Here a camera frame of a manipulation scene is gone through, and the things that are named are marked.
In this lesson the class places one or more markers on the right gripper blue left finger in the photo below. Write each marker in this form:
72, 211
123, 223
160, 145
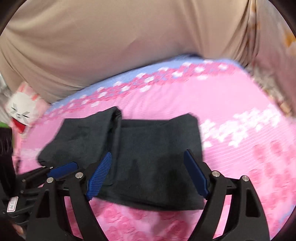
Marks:
62, 210

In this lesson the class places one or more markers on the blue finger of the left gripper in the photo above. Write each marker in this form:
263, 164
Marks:
63, 170

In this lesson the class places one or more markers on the dark grey pants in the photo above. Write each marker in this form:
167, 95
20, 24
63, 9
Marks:
147, 170

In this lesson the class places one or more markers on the green plush toy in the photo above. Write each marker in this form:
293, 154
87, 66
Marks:
3, 125

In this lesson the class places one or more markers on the white bunny face pillow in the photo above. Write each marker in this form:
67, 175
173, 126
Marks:
25, 107

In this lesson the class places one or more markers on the pink floral bed cover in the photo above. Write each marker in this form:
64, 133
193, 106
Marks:
242, 130

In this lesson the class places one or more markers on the beige fabric sheet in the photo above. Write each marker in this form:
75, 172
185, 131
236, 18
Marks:
60, 47

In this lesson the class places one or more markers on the floral curtain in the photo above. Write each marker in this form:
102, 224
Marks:
272, 54

